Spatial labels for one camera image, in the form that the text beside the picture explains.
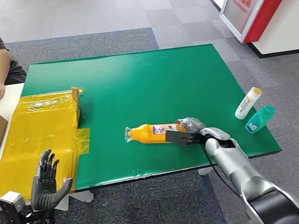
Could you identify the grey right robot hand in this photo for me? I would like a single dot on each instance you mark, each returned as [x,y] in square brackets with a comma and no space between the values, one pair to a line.
[192,123]

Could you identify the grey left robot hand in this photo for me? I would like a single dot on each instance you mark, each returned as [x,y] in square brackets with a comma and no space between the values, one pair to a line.
[44,193]

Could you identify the orange bottle with clear cap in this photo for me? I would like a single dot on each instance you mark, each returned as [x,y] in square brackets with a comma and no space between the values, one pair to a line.
[144,133]

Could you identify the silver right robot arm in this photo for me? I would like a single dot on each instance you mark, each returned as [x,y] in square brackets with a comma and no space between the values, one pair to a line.
[235,167]

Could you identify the white bottle with yellow cap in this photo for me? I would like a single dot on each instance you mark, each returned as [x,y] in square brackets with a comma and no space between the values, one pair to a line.
[246,103]

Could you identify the teal plastic bottle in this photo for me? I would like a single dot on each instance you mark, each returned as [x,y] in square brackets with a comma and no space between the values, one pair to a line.
[259,119]

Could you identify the white table foot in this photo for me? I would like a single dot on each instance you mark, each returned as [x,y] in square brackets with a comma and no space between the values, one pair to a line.
[205,171]
[81,196]

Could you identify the green table mat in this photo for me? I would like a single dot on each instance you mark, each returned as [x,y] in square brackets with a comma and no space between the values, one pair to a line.
[152,92]

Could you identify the yellow taped cardboard box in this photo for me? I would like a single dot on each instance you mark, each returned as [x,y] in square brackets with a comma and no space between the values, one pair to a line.
[35,130]

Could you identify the brown cardboard piece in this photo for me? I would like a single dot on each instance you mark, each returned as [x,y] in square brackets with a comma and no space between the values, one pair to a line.
[2,128]

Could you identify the white side table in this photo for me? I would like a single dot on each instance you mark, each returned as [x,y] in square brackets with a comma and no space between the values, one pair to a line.
[7,100]

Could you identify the seated person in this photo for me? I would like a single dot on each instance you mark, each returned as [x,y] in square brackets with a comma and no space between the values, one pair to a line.
[11,72]

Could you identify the red and white kiosk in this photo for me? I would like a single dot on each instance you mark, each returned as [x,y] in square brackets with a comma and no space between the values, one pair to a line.
[263,21]

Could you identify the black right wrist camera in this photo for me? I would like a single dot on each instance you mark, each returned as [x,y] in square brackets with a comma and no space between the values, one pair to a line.
[177,137]

